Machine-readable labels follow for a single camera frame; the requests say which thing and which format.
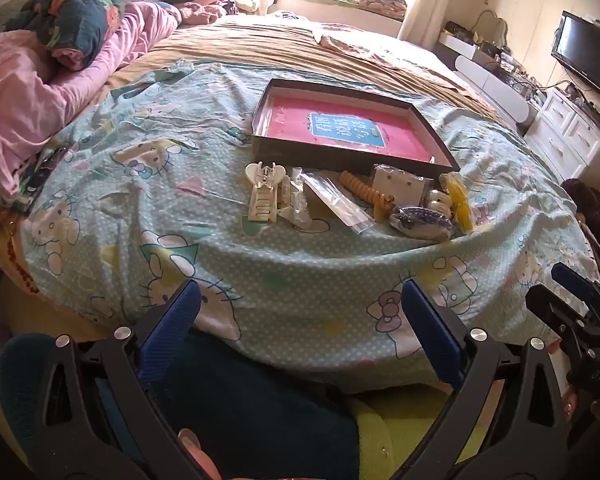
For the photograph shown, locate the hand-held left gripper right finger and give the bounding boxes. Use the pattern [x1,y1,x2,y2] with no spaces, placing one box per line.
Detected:
[401,278,572,480]

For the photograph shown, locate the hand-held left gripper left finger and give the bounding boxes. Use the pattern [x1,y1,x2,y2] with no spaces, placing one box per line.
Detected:
[30,280,216,480]

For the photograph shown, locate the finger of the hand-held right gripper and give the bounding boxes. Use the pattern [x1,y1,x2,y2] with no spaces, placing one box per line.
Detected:
[551,262,600,313]
[525,284,600,343]

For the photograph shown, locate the plastic bag of dark beads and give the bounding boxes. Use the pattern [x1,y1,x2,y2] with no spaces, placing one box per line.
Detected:
[390,204,454,242]

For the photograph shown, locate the yellow hair clip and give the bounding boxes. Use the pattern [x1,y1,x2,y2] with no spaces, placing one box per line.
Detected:
[439,171,477,234]

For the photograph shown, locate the earring card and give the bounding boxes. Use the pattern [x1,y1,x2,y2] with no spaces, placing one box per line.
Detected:
[371,163,429,207]

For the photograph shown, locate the orange spiral hair tie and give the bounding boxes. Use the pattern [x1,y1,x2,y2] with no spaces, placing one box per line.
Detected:
[338,170,397,222]

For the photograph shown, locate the clear plastic packet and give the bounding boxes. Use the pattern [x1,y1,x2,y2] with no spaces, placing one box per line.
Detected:
[299,170,374,234]

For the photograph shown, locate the cream hair claw clip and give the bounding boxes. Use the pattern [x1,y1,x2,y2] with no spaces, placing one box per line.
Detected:
[245,161,287,224]

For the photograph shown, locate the clear plastic hair clip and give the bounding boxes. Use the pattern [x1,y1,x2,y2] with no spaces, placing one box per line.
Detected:
[279,167,322,232]

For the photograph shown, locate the dark shallow cardboard box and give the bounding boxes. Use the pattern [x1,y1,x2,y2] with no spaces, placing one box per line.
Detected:
[251,79,461,175]

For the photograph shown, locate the person's right hand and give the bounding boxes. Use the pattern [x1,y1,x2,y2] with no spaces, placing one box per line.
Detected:
[549,339,588,423]

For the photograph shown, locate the cat print light blue bedsheet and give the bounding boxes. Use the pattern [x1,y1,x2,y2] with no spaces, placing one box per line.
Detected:
[17,60,600,396]

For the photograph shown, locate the person's yellow-green top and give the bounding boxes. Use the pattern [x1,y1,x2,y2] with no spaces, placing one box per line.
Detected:
[352,387,486,480]

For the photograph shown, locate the person's dark teal trousers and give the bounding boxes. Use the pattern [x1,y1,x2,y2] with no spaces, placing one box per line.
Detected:
[150,332,361,480]

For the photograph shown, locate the white chest of drawers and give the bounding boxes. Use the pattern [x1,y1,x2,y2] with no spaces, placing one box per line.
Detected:
[524,87,600,186]

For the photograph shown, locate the pink book with blue label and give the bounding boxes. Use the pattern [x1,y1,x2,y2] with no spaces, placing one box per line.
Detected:
[264,94,453,163]

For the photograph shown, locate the black flat television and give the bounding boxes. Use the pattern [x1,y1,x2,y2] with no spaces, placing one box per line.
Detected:
[551,10,600,108]

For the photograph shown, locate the white vanity table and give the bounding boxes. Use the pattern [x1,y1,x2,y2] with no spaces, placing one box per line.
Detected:
[436,25,538,128]

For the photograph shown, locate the vanity mirror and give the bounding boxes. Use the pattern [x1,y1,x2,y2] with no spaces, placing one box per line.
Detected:
[479,9,512,53]

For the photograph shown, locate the pink quilt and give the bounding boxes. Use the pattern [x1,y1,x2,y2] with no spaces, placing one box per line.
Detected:
[0,1,183,203]

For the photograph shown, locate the tan bedsheet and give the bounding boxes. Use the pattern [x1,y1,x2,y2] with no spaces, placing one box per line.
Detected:
[105,12,511,126]

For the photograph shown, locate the teal floral pillow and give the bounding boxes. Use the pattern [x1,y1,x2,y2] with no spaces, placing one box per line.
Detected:
[19,0,127,70]

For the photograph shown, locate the clothes on window sill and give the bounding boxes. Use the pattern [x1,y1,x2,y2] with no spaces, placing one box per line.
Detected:
[280,0,411,21]

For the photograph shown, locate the red bead string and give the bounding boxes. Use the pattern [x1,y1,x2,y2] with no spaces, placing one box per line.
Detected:
[7,210,38,295]

